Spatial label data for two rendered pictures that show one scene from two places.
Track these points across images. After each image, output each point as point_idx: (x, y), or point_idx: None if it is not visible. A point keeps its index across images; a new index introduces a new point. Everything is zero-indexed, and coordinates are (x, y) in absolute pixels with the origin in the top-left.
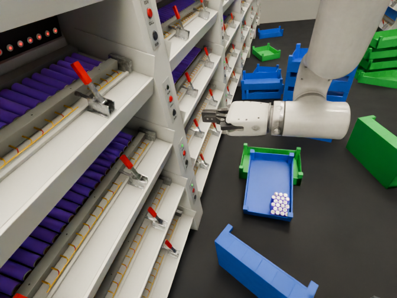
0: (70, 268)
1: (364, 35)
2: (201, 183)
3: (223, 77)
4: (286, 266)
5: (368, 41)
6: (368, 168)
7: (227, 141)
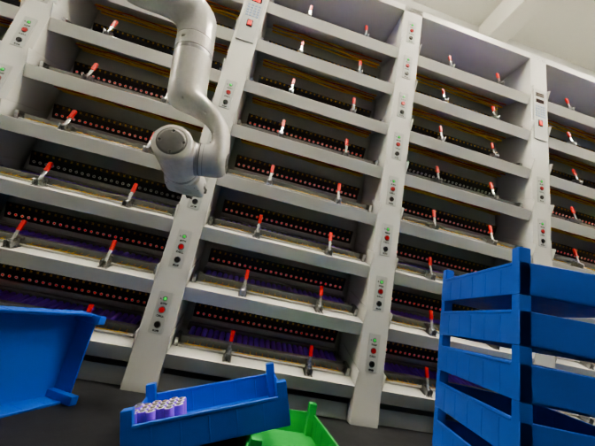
0: (64, 189)
1: (171, 68)
2: (193, 355)
3: (372, 302)
4: (3, 444)
5: (173, 70)
6: None
7: (329, 423)
